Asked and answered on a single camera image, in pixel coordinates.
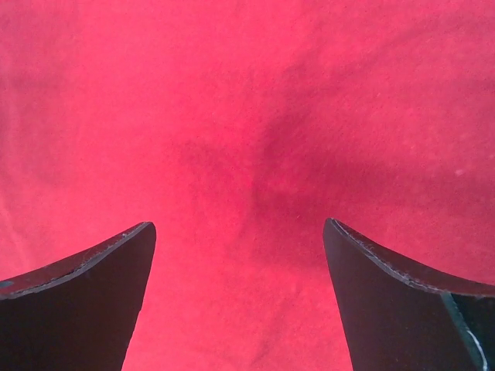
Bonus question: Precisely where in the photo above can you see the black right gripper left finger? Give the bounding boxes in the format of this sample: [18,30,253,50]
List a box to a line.
[1,222,156,371]

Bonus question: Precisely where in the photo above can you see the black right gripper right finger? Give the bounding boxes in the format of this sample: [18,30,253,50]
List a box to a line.
[323,219,494,371]

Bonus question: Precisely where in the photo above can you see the dark red t-shirt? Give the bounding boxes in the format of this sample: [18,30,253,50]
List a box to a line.
[1,1,494,370]

